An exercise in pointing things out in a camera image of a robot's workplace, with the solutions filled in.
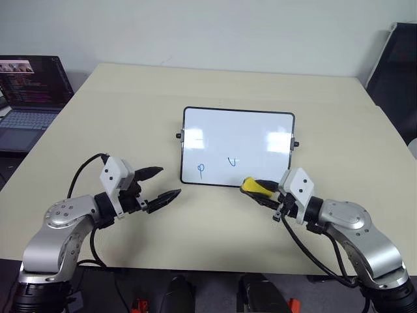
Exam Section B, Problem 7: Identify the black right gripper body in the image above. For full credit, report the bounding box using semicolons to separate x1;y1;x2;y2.
272;191;296;223

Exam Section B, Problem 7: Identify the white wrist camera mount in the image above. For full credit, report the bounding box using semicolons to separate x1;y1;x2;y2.
278;168;315;226
99;156;134;219

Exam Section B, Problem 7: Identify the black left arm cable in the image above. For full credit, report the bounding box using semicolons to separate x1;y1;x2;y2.
66;152;110;270

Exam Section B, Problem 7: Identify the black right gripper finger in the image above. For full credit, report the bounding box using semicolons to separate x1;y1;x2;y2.
255;178;281;194
241;190;281;211

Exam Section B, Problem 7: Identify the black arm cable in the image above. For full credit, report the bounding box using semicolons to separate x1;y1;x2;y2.
280;213;360;288
66;152;110;270

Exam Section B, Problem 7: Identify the small black-framed whiteboard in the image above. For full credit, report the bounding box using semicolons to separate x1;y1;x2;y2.
175;106;301;188

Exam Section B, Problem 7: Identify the black office chair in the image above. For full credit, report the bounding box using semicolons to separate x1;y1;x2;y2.
364;22;417;147

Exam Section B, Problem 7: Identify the open grey laptop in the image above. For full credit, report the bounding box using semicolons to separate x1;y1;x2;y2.
0;55;75;154

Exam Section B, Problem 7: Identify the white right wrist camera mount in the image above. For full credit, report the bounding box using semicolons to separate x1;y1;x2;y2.
278;168;315;226

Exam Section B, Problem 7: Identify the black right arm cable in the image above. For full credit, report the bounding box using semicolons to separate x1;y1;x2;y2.
280;213;360;288

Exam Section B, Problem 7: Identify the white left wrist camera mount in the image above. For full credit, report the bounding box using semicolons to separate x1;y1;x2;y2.
99;156;134;219

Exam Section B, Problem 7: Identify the dark rounded shape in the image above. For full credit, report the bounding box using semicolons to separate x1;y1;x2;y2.
158;275;197;313
235;273;293;313

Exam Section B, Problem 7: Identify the yellow eraser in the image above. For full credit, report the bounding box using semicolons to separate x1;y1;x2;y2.
240;176;275;199

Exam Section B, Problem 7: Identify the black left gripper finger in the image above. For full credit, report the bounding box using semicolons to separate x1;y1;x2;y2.
135;166;164;183
146;188;182;215

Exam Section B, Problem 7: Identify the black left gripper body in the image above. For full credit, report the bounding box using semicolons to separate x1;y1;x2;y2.
117;180;149;215

